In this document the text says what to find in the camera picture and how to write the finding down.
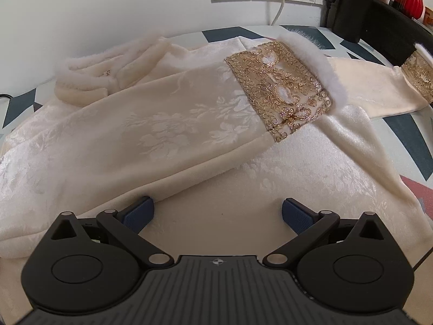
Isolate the cream embroidered fur-trimmed coat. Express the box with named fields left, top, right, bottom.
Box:
left=0, top=32, right=433, bottom=260

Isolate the black speaker box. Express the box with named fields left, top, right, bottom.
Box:
left=331, top=0, right=373, bottom=43

